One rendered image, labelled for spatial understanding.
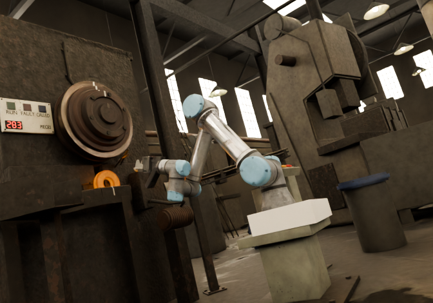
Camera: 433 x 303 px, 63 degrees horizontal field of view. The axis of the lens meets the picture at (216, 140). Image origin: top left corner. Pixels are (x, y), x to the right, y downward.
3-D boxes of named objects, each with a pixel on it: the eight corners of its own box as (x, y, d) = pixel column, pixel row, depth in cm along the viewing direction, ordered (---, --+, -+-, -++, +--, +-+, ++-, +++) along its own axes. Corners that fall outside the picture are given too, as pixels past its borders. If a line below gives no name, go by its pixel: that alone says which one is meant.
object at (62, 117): (61, 161, 183) (49, 79, 193) (132, 160, 221) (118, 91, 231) (67, 158, 180) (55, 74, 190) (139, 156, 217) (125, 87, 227)
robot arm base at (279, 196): (301, 204, 156) (295, 182, 159) (288, 205, 144) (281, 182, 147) (271, 212, 164) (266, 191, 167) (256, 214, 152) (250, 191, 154)
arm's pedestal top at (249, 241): (331, 223, 158) (328, 214, 159) (312, 234, 130) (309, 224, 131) (267, 236, 173) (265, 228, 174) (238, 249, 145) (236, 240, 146)
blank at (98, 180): (89, 174, 193) (93, 172, 191) (112, 169, 206) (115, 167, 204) (97, 201, 191) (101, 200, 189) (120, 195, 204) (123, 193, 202)
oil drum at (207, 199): (174, 262, 462) (161, 195, 481) (203, 252, 510) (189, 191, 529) (209, 256, 429) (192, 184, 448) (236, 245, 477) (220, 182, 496)
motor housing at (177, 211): (172, 307, 195) (153, 211, 207) (197, 294, 213) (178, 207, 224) (189, 305, 188) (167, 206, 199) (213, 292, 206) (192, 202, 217)
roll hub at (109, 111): (86, 138, 187) (77, 90, 193) (127, 140, 210) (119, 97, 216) (91, 135, 184) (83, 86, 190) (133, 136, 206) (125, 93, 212)
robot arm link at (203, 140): (210, 103, 184) (185, 193, 184) (200, 98, 174) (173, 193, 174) (229, 107, 178) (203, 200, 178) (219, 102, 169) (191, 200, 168)
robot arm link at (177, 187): (190, 202, 169) (192, 178, 170) (176, 202, 159) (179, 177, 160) (176, 200, 172) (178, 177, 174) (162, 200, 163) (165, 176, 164)
